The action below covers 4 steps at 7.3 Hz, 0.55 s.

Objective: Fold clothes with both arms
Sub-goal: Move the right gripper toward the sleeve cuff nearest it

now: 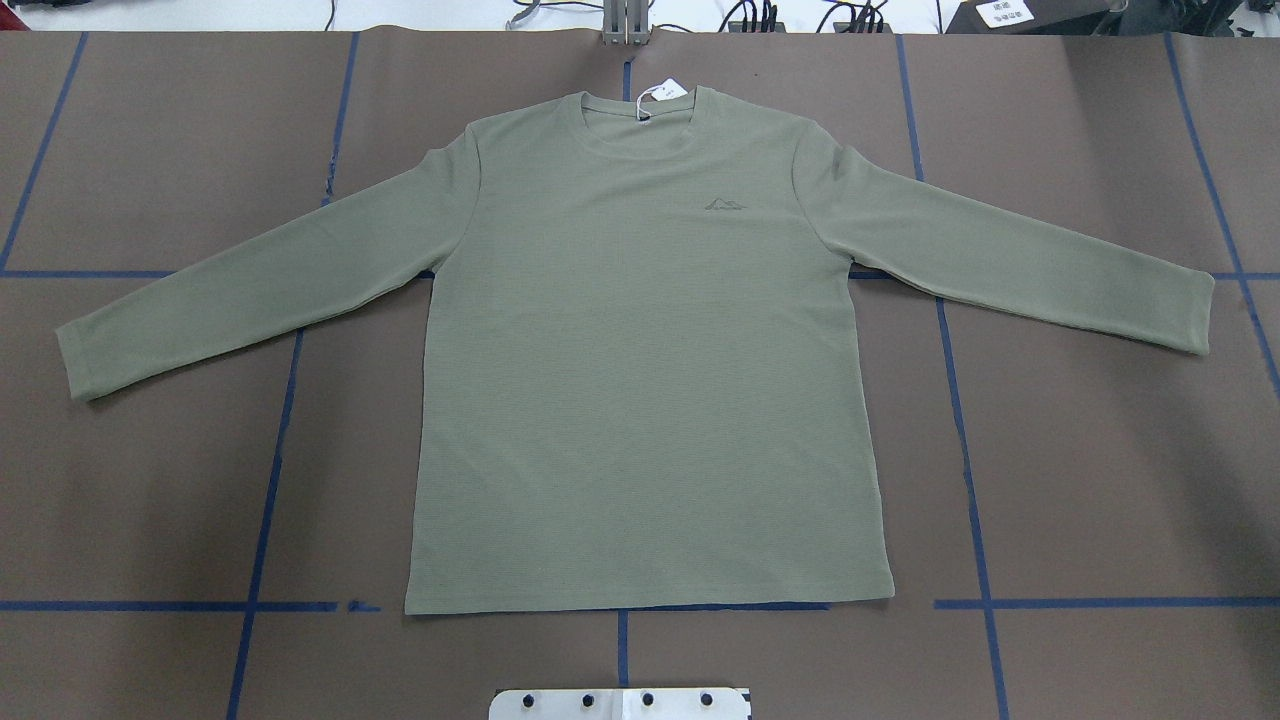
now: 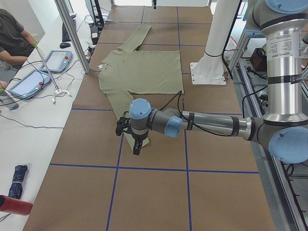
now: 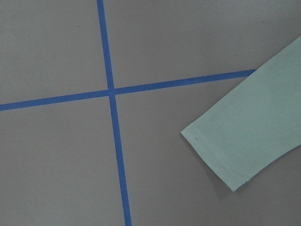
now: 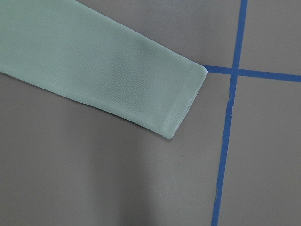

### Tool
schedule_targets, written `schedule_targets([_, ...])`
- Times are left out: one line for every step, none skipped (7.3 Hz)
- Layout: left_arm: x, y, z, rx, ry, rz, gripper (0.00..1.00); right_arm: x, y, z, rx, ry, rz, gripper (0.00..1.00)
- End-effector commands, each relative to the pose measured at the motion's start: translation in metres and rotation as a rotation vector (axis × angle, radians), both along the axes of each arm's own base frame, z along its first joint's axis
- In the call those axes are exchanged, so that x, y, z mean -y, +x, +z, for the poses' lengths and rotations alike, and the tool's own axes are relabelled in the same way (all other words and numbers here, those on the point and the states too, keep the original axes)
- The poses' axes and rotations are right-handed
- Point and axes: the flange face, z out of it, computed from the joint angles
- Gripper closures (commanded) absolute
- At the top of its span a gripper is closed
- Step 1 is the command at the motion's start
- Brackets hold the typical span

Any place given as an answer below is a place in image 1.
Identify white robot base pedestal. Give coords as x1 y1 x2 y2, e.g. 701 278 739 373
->
488 687 753 719

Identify black label printer box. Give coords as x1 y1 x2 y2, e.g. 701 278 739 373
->
943 1 1128 36

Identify white paper hang tag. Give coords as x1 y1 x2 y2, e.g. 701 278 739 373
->
634 77 689 123

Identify aluminium frame post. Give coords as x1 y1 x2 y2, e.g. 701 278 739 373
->
600 0 652 46

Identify olive green long-sleeve shirt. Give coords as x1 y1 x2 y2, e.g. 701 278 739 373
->
56 86 1215 616

